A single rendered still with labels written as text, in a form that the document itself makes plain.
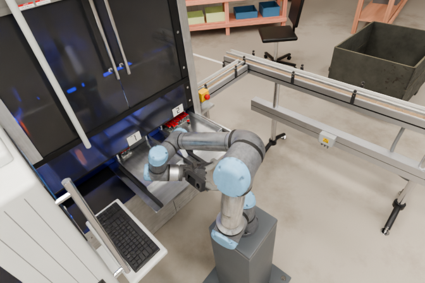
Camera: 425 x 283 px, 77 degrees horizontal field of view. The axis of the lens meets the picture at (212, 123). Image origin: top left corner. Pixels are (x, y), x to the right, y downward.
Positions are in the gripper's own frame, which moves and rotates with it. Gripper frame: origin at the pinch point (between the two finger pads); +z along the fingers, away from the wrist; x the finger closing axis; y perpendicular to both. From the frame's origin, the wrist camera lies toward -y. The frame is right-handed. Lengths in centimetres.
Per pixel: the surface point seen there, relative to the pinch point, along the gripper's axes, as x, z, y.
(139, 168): 17, -40, 40
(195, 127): -2, -6, 64
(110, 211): 34, -53, 22
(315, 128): 0, 96, 86
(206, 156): 7.4, -1.8, 38.3
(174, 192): 20.3, -20.1, 18.5
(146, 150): 11, -38, 53
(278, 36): -78, 122, 263
